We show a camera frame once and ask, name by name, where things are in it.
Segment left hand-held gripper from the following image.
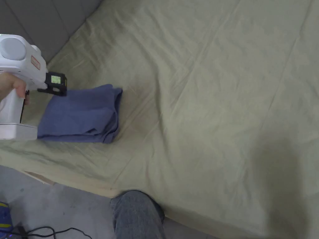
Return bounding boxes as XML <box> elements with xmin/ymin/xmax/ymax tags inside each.
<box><xmin>0</xmin><ymin>34</ymin><xmax>68</xmax><ymax>141</ymax></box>

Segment dark blue garment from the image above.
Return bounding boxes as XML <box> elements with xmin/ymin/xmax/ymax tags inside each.
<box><xmin>37</xmin><ymin>84</ymin><xmax>123</xmax><ymax>144</ymax></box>

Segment person's left hand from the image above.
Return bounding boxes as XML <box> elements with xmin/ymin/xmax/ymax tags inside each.
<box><xmin>0</xmin><ymin>72</ymin><xmax>31</xmax><ymax>106</ymax></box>

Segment grey padded headboard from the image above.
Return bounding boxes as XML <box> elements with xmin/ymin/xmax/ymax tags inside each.
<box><xmin>0</xmin><ymin>0</ymin><xmax>103</xmax><ymax>73</ymax></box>

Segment blue and yellow bag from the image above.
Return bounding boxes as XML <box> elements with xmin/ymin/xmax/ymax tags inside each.
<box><xmin>0</xmin><ymin>202</ymin><xmax>13</xmax><ymax>235</ymax></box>

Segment bed with pale green sheet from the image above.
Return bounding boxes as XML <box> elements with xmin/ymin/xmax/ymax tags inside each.
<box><xmin>0</xmin><ymin>0</ymin><xmax>319</xmax><ymax>239</ymax></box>

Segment person's legs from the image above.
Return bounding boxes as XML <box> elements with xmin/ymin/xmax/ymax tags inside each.
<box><xmin>110</xmin><ymin>190</ymin><xmax>167</xmax><ymax>239</ymax></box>

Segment black cable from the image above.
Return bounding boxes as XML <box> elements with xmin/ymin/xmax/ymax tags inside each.
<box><xmin>0</xmin><ymin>225</ymin><xmax>93</xmax><ymax>239</ymax></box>

